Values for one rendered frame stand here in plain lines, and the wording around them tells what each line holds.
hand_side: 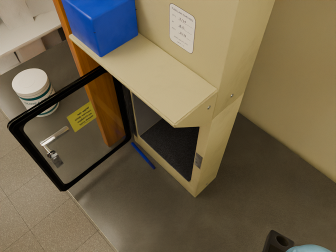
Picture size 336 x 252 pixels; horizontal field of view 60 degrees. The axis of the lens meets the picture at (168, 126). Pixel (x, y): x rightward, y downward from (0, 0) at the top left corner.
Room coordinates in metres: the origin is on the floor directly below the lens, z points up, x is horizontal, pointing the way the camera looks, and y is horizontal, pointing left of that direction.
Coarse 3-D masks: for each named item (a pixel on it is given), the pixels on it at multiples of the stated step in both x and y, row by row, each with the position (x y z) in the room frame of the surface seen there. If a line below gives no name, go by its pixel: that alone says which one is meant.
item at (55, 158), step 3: (51, 153) 0.38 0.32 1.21; (54, 153) 0.38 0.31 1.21; (51, 156) 0.37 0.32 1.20; (54, 156) 0.37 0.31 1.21; (57, 156) 0.37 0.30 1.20; (51, 159) 0.36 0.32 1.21; (54, 159) 0.36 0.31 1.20; (57, 159) 0.37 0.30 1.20; (60, 159) 0.37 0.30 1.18; (54, 162) 0.36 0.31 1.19; (57, 162) 0.37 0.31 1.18; (60, 162) 0.37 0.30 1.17; (57, 165) 0.36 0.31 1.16; (60, 165) 0.37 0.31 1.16
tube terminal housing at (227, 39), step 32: (160, 0) 0.46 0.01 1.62; (192, 0) 0.41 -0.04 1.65; (224, 0) 0.37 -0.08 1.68; (256, 0) 0.38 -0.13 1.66; (160, 32) 0.46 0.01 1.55; (224, 32) 0.36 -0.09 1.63; (256, 32) 0.41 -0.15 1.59; (192, 64) 0.40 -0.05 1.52; (224, 64) 0.35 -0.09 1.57; (224, 96) 0.37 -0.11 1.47; (224, 128) 0.40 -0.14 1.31; (160, 160) 0.47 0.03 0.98; (192, 192) 0.36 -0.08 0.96
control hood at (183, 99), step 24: (120, 48) 0.46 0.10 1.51; (144, 48) 0.46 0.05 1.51; (120, 72) 0.39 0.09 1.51; (144, 72) 0.39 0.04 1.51; (168, 72) 0.39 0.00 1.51; (192, 72) 0.39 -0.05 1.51; (144, 96) 0.33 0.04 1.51; (168, 96) 0.33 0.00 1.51; (192, 96) 0.33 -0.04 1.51; (168, 120) 0.28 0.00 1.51; (192, 120) 0.30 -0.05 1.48
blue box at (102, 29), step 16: (64, 0) 0.49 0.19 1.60; (80, 0) 0.48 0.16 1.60; (96, 0) 0.48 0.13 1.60; (112, 0) 0.48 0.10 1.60; (128, 0) 0.49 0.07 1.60; (80, 16) 0.45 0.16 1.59; (96, 16) 0.44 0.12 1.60; (112, 16) 0.46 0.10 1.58; (128, 16) 0.48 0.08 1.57; (80, 32) 0.47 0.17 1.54; (96, 32) 0.43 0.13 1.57; (112, 32) 0.45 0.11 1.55; (128, 32) 0.48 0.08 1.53; (96, 48) 0.43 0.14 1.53; (112, 48) 0.45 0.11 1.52
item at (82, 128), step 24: (72, 96) 0.46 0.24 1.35; (96, 96) 0.50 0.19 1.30; (48, 120) 0.41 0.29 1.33; (72, 120) 0.44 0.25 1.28; (96, 120) 0.49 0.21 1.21; (120, 120) 0.54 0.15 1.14; (48, 144) 0.38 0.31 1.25; (72, 144) 0.42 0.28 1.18; (96, 144) 0.47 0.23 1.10; (72, 168) 0.40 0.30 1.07
